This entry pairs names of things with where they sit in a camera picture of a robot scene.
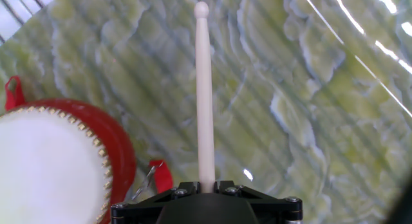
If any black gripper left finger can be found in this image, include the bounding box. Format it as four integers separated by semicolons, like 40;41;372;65
111;180;202;224

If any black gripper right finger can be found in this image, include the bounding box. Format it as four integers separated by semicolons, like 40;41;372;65
214;180;303;224

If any pale wooden drumstick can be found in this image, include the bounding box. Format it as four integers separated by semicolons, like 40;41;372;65
194;1;216;193

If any green marble pattern mat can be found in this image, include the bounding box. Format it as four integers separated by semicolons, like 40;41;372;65
0;0;412;224

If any red drum strap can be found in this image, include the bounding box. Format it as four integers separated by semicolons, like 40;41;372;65
4;75;174;201

